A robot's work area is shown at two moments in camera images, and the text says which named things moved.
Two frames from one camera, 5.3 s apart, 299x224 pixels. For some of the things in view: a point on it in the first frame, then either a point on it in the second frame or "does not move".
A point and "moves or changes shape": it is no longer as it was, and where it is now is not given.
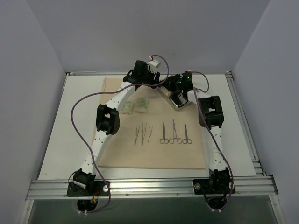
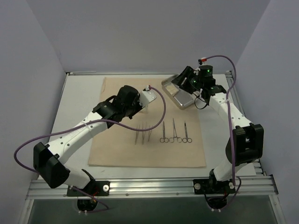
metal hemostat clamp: x=171 y=140 does not move
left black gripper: x=155 y=77 → x=136 y=108
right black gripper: x=172 y=82 → x=183 y=78
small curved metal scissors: x=185 y=141 does not move
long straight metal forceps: x=143 y=135 does not move
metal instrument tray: x=167 y=93 moves or changes shape
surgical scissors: x=164 y=140 does not move
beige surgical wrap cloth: x=163 y=137 does not move
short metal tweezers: x=149 y=134 does not move
